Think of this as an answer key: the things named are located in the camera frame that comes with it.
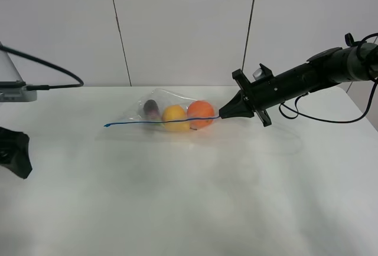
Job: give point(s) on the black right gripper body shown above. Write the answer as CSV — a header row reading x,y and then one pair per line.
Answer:
x,y
264,93

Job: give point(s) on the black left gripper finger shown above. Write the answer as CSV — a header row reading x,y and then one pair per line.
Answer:
x,y
14,152

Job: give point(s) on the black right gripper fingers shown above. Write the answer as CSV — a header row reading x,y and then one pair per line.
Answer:
x,y
238,106

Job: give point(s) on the clear plastic zip bag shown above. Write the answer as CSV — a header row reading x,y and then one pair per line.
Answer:
x,y
132,126

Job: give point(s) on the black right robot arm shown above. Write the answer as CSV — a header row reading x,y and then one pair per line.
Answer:
x,y
357,62

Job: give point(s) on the orange toy fruit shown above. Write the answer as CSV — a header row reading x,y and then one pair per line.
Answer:
x,y
200,109

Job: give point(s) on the yellow toy mango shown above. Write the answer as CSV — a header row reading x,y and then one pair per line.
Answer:
x,y
173,117

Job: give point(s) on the purple toy eggplant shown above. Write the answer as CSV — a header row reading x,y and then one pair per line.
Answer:
x,y
151,109

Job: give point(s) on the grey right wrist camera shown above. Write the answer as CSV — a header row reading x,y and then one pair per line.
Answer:
x,y
258,74

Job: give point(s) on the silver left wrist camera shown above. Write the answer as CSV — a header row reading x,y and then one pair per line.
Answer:
x,y
16,92

